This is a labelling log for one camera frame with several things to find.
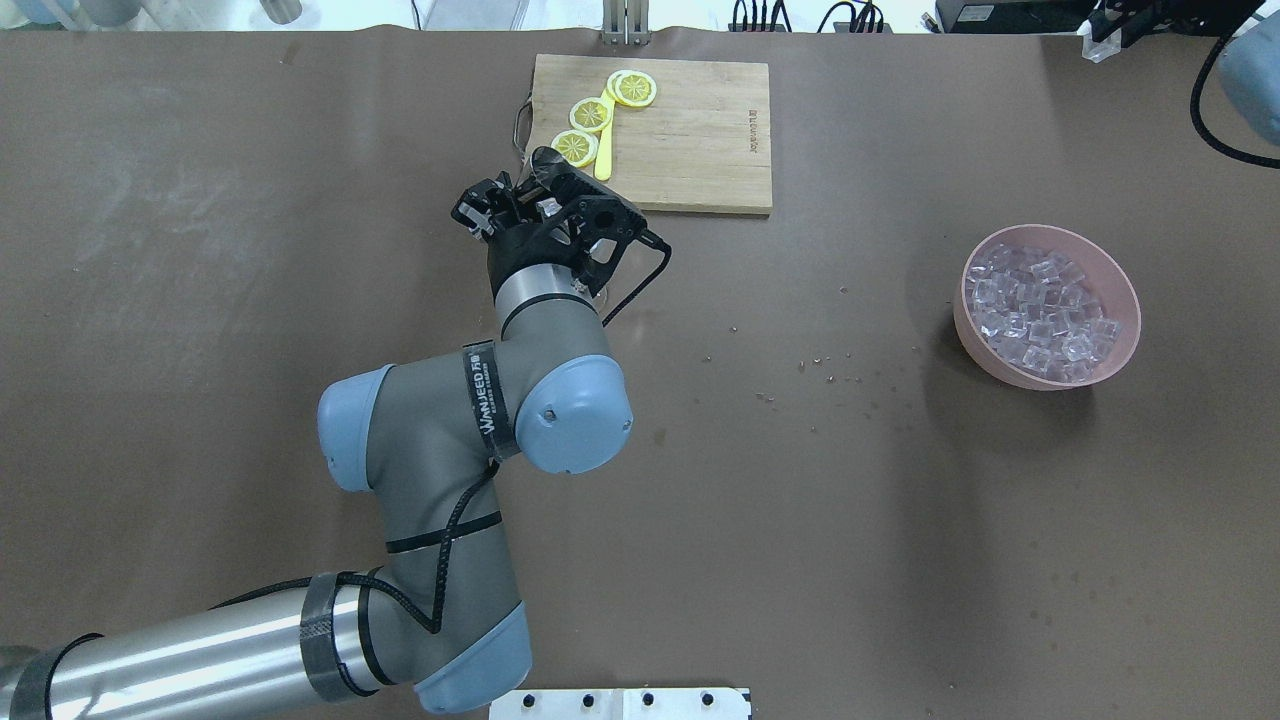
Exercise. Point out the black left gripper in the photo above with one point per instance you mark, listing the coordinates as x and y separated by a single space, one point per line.
522 249

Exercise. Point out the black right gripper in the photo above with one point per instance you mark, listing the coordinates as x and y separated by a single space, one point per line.
1128 22

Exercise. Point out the steel jigger cup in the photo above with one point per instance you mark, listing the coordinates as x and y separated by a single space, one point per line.
546 211

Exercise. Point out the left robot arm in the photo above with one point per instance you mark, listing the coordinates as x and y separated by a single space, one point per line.
426 439

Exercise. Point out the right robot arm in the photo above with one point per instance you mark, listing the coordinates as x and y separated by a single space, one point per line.
1245 56

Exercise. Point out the clear ice cubes pile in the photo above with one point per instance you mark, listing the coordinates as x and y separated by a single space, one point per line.
1039 312

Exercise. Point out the yellow lemon slice near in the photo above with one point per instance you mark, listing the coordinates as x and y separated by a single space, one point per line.
578 148

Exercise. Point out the yellow lemon slice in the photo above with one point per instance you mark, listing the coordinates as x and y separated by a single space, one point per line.
578 148
592 114
632 88

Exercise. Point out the yellow plastic knife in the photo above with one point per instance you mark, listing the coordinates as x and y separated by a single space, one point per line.
603 164

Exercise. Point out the yellow lemon slice middle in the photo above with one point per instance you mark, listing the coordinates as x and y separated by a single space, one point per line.
592 114

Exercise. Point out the yellow lemon slice far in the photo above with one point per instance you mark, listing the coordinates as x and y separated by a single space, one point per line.
632 88

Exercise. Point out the pink bowl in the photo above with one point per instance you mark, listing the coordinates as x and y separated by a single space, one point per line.
1106 276

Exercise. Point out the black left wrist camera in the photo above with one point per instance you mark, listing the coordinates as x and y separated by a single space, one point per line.
605 214

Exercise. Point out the aluminium frame post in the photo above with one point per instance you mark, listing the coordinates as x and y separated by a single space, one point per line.
626 22

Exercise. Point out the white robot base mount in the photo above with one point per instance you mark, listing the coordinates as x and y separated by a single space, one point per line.
625 703

